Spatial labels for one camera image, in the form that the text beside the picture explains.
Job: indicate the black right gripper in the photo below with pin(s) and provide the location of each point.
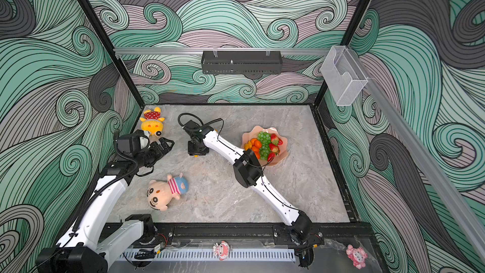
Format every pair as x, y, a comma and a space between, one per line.
192, 151

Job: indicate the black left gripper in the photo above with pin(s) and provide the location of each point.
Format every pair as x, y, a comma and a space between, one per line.
160, 153

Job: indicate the green grape bunch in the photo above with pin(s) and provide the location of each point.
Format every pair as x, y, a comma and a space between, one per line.
264, 150

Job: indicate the red strawberry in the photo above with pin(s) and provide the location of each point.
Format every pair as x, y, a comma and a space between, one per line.
270, 157
275, 139
274, 148

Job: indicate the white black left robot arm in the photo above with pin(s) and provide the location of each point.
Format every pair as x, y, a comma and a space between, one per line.
80, 249

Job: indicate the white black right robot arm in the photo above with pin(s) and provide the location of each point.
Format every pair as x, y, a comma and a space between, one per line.
248, 172

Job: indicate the pink scalloped fruit bowl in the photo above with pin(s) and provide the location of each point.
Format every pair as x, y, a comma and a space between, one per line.
284, 148

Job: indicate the yellow cow plush toy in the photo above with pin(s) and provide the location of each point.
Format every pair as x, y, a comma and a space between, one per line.
152, 122

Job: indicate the boy doll plush toy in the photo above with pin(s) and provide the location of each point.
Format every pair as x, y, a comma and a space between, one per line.
161, 193

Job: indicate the pink white chopper figurine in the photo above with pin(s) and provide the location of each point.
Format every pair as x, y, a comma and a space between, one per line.
221, 250

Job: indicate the pink melody figurine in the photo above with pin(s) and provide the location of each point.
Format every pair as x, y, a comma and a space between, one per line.
357, 255

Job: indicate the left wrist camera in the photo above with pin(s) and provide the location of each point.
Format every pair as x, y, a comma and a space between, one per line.
131, 144

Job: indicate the black wall tray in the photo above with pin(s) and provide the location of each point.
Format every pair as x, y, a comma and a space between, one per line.
241, 63

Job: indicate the aluminium wall rail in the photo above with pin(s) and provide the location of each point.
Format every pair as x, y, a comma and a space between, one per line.
199, 51

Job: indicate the white slotted cable duct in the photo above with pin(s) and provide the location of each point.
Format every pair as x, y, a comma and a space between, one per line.
235, 255

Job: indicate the clear acrylic wall box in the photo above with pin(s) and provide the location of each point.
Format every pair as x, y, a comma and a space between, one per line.
344, 74

